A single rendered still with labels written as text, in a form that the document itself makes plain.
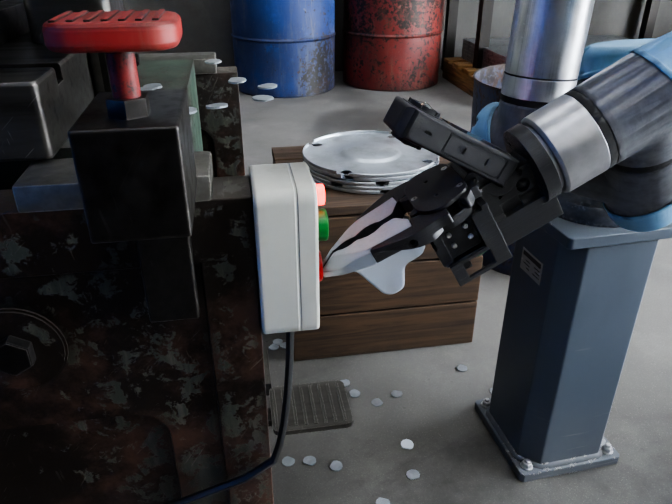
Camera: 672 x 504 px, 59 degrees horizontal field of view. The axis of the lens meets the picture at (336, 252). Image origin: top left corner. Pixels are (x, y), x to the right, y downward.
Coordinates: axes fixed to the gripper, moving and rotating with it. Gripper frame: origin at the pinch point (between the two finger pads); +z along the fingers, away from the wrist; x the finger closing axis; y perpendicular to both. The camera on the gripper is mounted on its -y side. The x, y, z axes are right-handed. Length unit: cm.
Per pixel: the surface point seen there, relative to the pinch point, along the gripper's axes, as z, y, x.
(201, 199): 5.0, -11.8, -3.0
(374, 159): -10, 23, 68
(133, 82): 2.2, -22.0, -9.5
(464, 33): -111, 103, 354
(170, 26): -1.7, -23.4, -11.3
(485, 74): -49, 38, 112
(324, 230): -1.2, -3.4, -1.4
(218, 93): 6.0, -8.6, 45.5
